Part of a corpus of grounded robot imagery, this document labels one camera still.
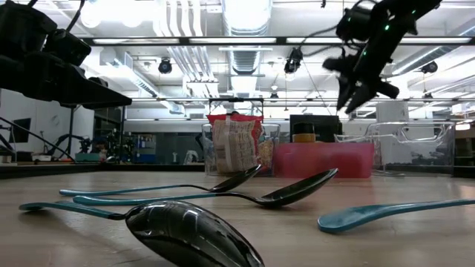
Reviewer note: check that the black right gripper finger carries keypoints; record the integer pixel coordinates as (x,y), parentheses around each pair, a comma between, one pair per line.
(345,91)
(360,98)

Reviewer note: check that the red snack bag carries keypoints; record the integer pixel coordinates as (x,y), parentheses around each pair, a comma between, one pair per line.
(234,148)

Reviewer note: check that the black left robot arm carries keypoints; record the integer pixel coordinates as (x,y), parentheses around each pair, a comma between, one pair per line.
(22,18)

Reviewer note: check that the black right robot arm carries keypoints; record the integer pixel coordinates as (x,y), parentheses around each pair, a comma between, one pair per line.
(401,18)

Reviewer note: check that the background black robot arm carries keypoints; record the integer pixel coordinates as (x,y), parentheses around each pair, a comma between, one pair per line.
(70,142)

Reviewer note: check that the black shelving unit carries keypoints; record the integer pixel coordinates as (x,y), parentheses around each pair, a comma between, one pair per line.
(107,122)

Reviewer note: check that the white column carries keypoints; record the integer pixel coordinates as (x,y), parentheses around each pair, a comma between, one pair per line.
(392,113)

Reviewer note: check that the black monitor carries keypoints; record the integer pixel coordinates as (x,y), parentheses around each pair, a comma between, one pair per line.
(20,130)

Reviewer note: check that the black ceiling spotlight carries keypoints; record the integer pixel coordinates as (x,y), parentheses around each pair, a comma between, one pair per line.
(293,61)
(429,67)
(165,66)

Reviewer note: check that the teal storage case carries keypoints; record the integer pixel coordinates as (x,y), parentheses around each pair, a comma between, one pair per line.
(87,157)

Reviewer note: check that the clear plastic bin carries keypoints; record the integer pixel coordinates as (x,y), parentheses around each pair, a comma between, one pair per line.
(208,148)
(393,155)

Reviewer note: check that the pink plastic bin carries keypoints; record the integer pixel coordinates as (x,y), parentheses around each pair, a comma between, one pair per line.
(323,159)

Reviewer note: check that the black overhead crossbar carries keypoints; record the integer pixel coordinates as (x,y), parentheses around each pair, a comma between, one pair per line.
(230,41)

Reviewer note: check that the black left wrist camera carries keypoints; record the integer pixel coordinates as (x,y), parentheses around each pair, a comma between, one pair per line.
(68,46)

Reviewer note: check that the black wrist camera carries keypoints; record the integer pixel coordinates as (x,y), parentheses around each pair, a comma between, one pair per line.
(354,24)
(68,46)

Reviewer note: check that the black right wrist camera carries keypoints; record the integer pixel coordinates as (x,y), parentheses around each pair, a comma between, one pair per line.
(354,24)

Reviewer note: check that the silver ventilation duct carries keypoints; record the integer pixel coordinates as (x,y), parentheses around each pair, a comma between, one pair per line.
(246,16)

